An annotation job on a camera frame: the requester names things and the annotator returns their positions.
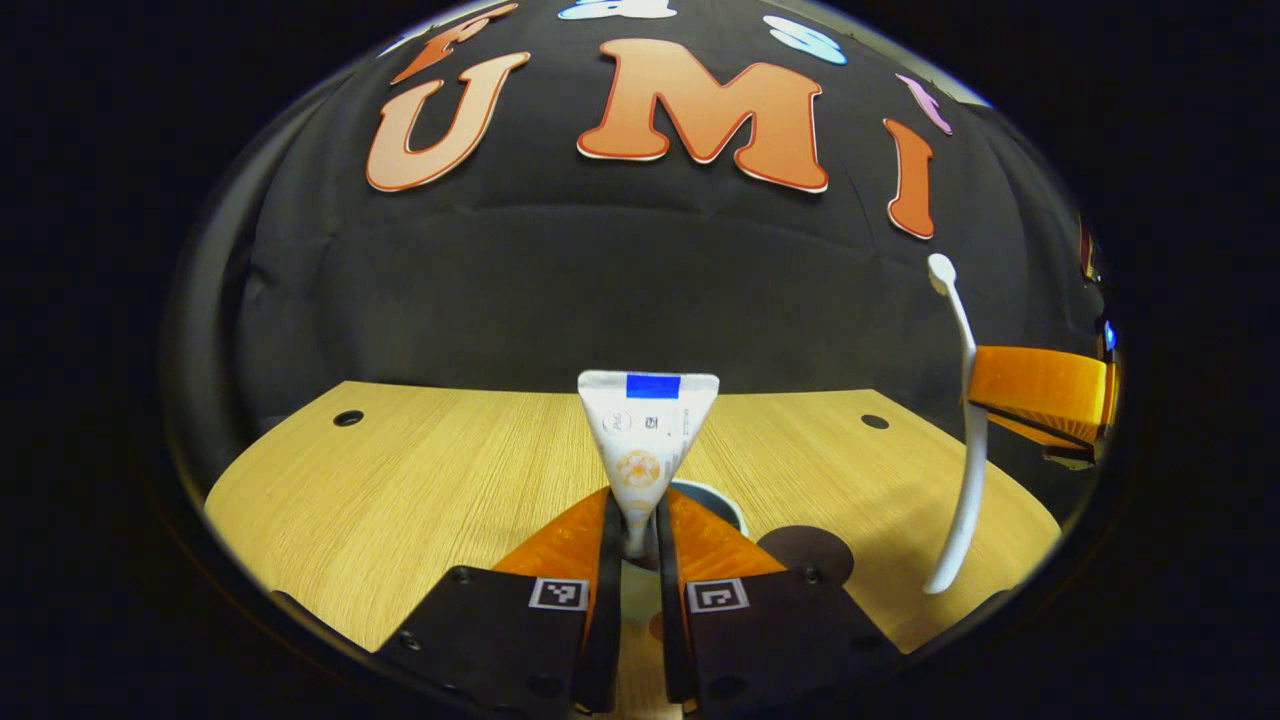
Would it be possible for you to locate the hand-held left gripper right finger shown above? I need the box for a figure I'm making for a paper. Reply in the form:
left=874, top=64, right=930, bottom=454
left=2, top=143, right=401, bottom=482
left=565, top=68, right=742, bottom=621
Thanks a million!
left=655, top=487, right=906, bottom=716

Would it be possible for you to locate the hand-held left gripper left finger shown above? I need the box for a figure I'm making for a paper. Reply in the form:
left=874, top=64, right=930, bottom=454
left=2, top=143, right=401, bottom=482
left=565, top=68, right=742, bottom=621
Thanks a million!
left=375, top=487, right=626, bottom=716

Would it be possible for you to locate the white toothbrush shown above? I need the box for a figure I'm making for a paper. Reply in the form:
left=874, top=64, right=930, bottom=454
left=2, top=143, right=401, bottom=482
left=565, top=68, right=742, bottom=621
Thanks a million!
left=922, top=253, right=991, bottom=596

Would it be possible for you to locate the blue cup with wooden handle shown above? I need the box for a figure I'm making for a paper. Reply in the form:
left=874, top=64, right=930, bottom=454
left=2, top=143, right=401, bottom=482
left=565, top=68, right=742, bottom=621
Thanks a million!
left=620, top=478, right=749, bottom=646

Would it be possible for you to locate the dark brown round coaster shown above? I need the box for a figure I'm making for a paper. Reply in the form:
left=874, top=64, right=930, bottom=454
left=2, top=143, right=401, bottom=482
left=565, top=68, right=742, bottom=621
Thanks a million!
left=755, top=525, right=856, bottom=591

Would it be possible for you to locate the white toothpaste tube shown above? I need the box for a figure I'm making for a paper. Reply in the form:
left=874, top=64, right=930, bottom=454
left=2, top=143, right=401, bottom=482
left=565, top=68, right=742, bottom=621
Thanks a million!
left=577, top=370, right=721, bottom=561

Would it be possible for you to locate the black backdrop cloth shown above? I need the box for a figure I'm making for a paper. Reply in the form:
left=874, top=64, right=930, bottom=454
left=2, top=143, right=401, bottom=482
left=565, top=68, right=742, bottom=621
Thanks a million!
left=165, top=0, right=1111, bottom=471

